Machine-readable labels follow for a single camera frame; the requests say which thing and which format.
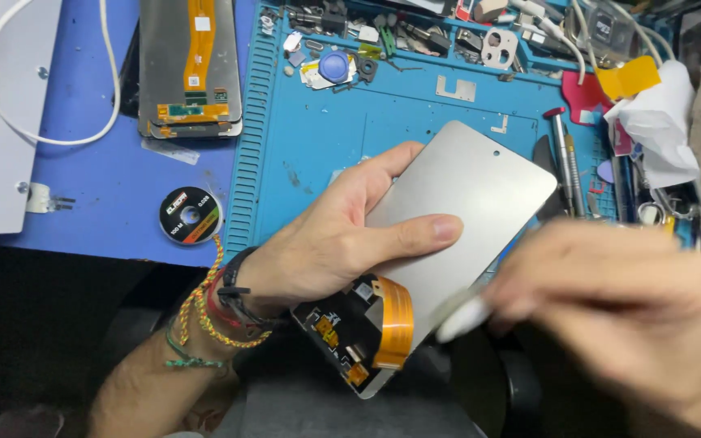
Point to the person's right hand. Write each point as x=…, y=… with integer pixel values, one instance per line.
x=618, y=304

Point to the person's left hand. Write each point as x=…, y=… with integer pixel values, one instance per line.
x=320, y=243

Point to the person's right fingers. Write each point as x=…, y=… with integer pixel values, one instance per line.
x=539, y=286

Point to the white plastic tool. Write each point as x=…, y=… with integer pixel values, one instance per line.
x=463, y=319

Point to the silver-backed phone display panel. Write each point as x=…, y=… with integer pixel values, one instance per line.
x=478, y=182

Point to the silver gold screwdriver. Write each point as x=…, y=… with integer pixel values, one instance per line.
x=574, y=176

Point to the purple plastic pick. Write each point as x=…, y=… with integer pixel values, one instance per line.
x=605, y=172

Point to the red-capped silver screwdriver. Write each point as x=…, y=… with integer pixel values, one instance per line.
x=560, y=152

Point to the small l-shaped metal part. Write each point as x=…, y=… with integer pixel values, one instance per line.
x=501, y=126

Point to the red plastic piece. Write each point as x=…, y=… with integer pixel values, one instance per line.
x=582, y=97

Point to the crumpled white tissue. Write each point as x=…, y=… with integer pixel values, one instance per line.
x=661, y=128

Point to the small silver metal plate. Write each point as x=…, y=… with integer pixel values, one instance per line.
x=455, y=89

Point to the yellow plastic film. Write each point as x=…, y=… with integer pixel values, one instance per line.
x=630, y=79

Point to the blue silicone repair mat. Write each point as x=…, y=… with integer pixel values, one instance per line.
x=320, y=134

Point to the heap of small phone parts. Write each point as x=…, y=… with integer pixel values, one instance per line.
x=411, y=33

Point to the blue round suction cup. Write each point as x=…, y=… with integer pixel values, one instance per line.
x=333, y=65

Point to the grey phone screen orange flex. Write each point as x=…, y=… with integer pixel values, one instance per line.
x=204, y=131
x=165, y=61

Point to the clear plastic strip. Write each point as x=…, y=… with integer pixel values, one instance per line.
x=171, y=150

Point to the silver camera lens frame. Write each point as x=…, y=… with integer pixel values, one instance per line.
x=499, y=48

